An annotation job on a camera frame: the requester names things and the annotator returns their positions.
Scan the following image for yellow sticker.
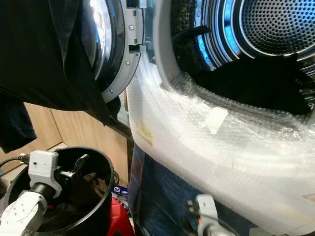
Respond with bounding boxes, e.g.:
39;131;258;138
135;121;154;146

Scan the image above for perforated steel washer drum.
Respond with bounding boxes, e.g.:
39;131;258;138
195;0;315;72

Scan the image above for round washer door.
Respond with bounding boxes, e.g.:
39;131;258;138
89;0;154;104

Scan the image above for white tape patch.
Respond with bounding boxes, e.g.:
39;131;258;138
205;106;229;135

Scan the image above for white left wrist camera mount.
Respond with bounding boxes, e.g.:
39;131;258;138
28;150;62;185

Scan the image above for dark brown clothes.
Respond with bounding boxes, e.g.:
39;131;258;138
48;172;110;232

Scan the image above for black round bucket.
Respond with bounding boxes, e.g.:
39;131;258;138
7;146;115;236

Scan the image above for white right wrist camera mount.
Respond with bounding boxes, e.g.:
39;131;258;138
194;194;221;231

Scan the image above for red plastic stool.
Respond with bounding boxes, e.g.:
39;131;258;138
108;196;136;236

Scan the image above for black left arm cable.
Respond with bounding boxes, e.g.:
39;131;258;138
0;154;30;169

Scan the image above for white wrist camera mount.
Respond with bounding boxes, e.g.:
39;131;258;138
194;194;221;231
28;150;62;185

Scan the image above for black hanging garment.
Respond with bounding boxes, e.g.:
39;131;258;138
0;0;115;154

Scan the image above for black clothes in drum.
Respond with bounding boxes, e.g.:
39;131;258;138
197;53;315;117

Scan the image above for leopard print cloth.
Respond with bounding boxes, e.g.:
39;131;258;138
170;0;200;74

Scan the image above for wooden cabinet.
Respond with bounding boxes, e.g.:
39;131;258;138
0;101;129;174

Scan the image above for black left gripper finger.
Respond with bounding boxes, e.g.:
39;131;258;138
72;153;91;177

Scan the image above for bubble-wrapped washing machine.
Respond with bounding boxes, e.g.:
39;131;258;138
125;0;315;236

